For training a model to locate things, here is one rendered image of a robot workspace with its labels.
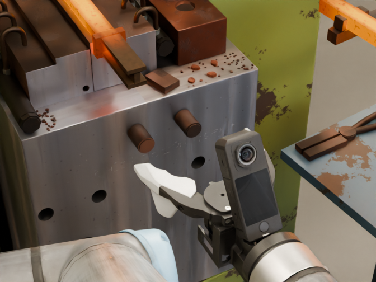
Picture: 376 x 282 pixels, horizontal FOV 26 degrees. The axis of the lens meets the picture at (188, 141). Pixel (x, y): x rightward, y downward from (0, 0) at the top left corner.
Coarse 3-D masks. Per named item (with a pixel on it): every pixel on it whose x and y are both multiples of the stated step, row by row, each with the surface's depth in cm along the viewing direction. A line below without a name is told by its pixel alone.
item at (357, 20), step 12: (324, 0) 128; (336, 0) 128; (324, 12) 129; (336, 12) 126; (348, 12) 125; (360, 12) 125; (348, 24) 125; (360, 24) 123; (372, 24) 123; (360, 36) 124; (372, 36) 122
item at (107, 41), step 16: (64, 0) 125; (80, 0) 122; (80, 16) 120; (96, 16) 119; (96, 32) 115; (112, 32) 114; (96, 48) 114; (112, 48) 112; (128, 48) 112; (112, 64) 113; (128, 64) 109; (144, 64) 109; (128, 80) 110; (144, 80) 110
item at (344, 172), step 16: (368, 112) 150; (336, 128) 147; (352, 144) 143; (368, 144) 143; (288, 160) 141; (304, 160) 140; (320, 160) 140; (336, 160) 140; (352, 160) 140; (368, 160) 140; (304, 176) 139; (320, 176) 137; (336, 176) 137; (352, 176) 137; (368, 176) 137; (336, 192) 134; (352, 192) 134; (368, 192) 134; (352, 208) 131; (368, 208) 131; (368, 224) 129
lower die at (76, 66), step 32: (32, 0) 126; (96, 0) 124; (0, 32) 121; (32, 32) 121; (64, 32) 119; (128, 32) 118; (32, 64) 114; (64, 64) 115; (96, 64) 118; (32, 96) 116; (64, 96) 118
